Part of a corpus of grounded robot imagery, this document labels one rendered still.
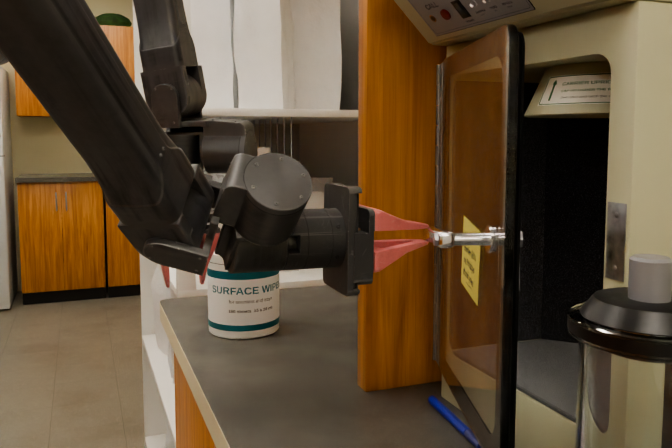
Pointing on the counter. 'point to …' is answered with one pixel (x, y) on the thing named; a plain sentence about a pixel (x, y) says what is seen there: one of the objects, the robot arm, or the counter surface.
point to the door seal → (517, 238)
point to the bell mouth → (573, 92)
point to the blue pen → (454, 420)
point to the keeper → (616, 221)
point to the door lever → (459, 238)
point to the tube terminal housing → (649, 112)
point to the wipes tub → (241, 302)
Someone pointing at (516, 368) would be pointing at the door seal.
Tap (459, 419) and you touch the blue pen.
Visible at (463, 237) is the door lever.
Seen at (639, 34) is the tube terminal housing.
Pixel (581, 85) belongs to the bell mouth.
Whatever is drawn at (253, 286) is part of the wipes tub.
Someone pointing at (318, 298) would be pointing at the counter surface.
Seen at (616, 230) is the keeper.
